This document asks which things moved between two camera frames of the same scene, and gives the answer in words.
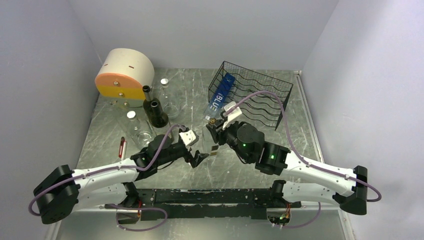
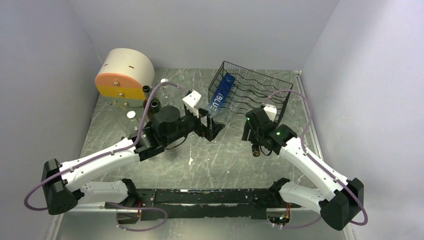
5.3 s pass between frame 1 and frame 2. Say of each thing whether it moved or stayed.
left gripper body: moved
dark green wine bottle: stayed
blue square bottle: stayed
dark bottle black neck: stayed
